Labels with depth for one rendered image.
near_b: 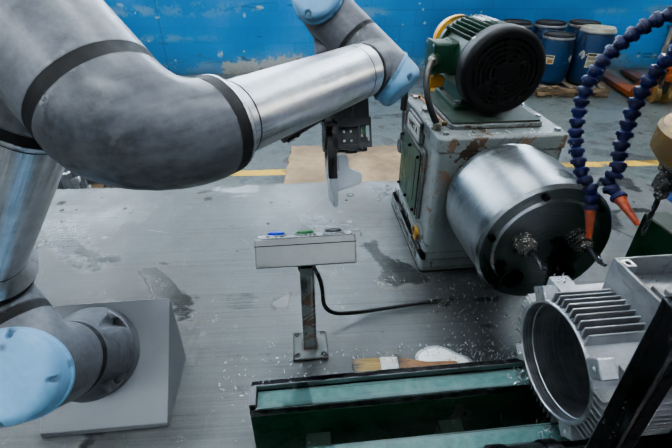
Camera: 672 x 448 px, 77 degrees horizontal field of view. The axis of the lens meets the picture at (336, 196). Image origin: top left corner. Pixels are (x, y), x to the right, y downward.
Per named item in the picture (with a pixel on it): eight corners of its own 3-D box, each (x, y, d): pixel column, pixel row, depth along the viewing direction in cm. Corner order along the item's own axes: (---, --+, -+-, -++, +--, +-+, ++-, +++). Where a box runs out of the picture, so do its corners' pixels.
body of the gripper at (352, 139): (372, 150, 71) (369, 79, 71) (321, 153, 70) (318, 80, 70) (365, 155, 79) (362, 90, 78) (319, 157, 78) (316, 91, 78)
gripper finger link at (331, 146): (338, 178, 70) (335, 125, 70) (329, 178, 70) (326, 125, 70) (336, 179, 74) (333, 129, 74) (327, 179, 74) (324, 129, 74)
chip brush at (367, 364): (454, 357, 83) (455, 354, 83) (462, 379, 79) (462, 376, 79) (351, 360, 83) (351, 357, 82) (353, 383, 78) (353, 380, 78)
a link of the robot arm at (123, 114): (134, 190, 26) (440, 56, 61) (29, 67, 27) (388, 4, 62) (113, 270, 34) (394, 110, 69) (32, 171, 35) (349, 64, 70)
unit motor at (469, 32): (467, 153, 131) (493, 6, 110) (516, 209, 103) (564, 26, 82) (386, 156, 129) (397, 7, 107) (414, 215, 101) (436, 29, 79)
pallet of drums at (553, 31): (576, 79, 553) (594, 18, 515) (608, 98, 484) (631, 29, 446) (484, 78, 556) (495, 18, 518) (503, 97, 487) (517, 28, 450)
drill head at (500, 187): (512, 205, 110) (536, 114, 98) (602, 308, 79) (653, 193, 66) (419, 210, 108) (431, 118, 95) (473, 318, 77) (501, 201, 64)
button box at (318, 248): (352, 256, 78) (350, 228, 78) (357, 262, 71) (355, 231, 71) (259, 262, 77) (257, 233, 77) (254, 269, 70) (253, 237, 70)
